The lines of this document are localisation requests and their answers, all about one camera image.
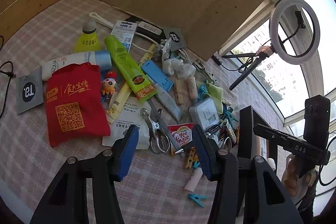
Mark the person right hand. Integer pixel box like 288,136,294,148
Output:
281,154,298,197

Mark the black tray with cork bottom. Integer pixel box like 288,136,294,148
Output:
238,106,278,166

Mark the teal clothespin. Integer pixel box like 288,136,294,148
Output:
188,193,209,208

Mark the pink small bottle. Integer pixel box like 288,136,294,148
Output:
184,167,203,193

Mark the red fabric pouch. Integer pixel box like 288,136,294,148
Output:
45,63,110,147

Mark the metal nail file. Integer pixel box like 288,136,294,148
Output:
147,98,185,157

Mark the silver tin box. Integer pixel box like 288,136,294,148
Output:
189,97,219,132

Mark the coffee mate sachet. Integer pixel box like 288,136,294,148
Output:
168,123,194,152

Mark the white shower cap sachet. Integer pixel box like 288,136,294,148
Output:
102,97,151,149

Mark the small metal clip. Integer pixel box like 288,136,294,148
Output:
140,108,170,155

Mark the green cloth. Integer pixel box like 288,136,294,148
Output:
206,83,223,114

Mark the grey t9 card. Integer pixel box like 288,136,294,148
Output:
163,26,186,52
16,67,44,115

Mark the cartoon figure toy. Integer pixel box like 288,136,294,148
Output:
101,71,117,103

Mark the green tube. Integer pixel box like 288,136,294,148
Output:
104,35,157,103

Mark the large metal clip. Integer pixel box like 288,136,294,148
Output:
193,59,215,85

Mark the wooden clothespin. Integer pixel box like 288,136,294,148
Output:
174,79,184,105

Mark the white aqua tube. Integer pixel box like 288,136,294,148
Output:
42,50,112,81

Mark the blue plastic card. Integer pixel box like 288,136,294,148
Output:
141,60,174,92

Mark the yellow shuttlecock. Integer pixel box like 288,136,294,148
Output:
74,19,101,53

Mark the white ring light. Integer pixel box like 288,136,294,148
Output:
269,0,321,65

